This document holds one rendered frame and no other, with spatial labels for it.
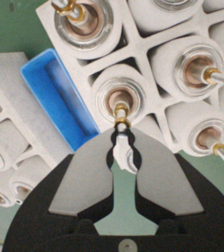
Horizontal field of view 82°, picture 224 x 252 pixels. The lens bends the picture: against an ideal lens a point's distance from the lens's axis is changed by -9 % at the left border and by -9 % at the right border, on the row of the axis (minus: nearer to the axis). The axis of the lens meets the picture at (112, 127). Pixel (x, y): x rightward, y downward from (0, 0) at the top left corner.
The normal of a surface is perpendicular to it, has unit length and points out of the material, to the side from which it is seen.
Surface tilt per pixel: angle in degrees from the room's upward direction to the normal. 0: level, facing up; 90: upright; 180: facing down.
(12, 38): 0
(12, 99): 90
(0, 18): 0
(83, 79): 0
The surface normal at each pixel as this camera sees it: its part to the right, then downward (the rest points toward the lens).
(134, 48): -0.04, 0.47
